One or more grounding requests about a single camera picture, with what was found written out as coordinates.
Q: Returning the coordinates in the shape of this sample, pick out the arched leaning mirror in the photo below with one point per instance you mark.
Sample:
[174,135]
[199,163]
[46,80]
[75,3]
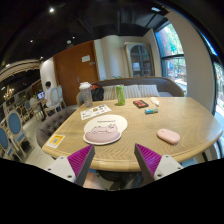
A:
[140,59]

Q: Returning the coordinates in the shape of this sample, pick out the cat print mouse pad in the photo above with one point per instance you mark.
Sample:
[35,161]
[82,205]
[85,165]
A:
[104,129]

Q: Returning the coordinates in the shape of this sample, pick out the yellow QR code sticker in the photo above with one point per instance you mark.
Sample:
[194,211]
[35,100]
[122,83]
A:
[55,140]

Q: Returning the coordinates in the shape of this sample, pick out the teal and orange small object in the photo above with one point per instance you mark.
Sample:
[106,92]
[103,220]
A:
[151,111]

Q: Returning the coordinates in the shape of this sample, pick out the orange wooden door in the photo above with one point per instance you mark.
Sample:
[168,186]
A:
[75,65]

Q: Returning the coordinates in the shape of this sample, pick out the blue white dining chair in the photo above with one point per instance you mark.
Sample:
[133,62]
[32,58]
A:
[19,136]
[5,143]

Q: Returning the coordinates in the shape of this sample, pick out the brown curved sofa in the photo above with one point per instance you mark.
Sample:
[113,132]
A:
[141,87]

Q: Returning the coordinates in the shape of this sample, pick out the person in white shirt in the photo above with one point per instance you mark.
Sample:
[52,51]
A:
[51,95]

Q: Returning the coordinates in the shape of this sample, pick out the cream oblong object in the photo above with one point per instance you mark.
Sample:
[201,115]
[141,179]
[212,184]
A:
[155,101]

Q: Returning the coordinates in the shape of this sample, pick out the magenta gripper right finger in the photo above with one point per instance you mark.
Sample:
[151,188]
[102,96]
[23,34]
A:
[153,165]

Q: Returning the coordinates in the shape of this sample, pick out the white printed leaflet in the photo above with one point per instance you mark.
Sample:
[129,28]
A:
[95,111]

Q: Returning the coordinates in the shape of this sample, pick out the laptop computer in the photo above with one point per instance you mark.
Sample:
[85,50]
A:
[40,95]

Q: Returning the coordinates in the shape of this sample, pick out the grey tufted armchair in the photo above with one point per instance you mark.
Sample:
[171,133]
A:
[51,124]

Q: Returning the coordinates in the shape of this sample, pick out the black backpack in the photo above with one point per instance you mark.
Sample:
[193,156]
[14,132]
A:
[97,92]

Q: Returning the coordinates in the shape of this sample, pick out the black and red box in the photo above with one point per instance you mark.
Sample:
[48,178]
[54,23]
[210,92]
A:
[140,104]

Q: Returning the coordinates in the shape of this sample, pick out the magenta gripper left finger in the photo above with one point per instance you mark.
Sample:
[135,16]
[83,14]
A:
[73,168]

